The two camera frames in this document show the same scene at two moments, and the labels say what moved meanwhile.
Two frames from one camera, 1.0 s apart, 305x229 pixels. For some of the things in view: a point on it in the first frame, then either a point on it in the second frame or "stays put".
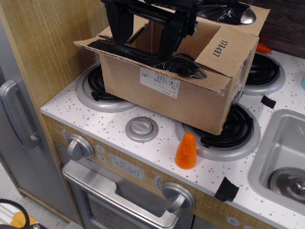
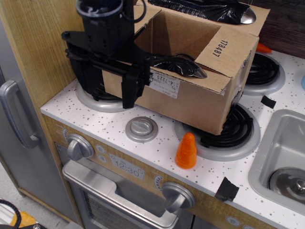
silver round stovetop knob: (141, 129) stays put
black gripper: (128, 9) -> (108, 41)
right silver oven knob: (176, 197) stays put
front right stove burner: (239, 137) stays put
